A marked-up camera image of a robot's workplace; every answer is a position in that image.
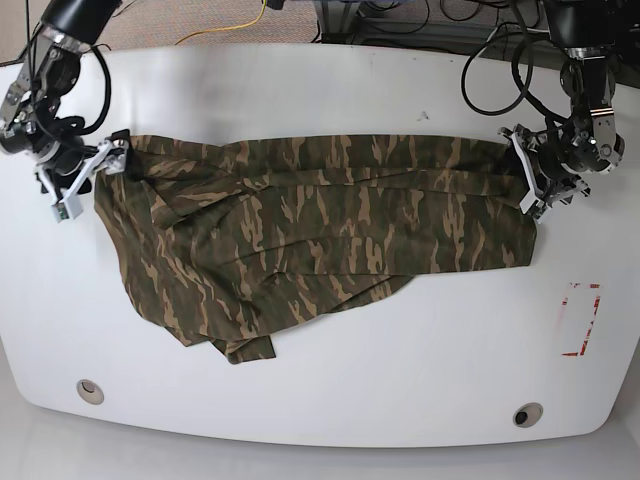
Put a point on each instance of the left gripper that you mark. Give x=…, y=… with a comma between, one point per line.
x=529, y=156

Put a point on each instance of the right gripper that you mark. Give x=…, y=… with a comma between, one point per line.
x=64, y=167

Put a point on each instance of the camouflage t-shirt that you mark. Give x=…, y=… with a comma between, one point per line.
x=231, y=244

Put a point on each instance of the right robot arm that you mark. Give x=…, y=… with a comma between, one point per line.
x=29, y=122

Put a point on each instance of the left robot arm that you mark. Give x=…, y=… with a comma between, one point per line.
x=586, y=33

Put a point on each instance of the red tape marking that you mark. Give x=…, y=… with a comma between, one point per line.
x=577, y=317

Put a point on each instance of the grey metal stand base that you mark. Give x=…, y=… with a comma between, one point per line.
x=343, y=22

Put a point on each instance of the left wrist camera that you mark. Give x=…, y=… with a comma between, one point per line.
x=534, y=207

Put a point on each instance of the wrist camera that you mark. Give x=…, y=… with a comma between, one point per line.
x=534, y=207
x=68, y=208

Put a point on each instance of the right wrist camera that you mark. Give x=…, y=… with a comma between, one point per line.
x=68, y=208

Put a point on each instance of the left table cable grommet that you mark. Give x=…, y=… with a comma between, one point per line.
x=90, y=392

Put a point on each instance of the table cable grommet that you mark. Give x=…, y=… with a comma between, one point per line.
x=90, y=392
x=528, y=415

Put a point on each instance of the right table cable grommet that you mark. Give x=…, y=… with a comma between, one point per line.
x=528, y=415

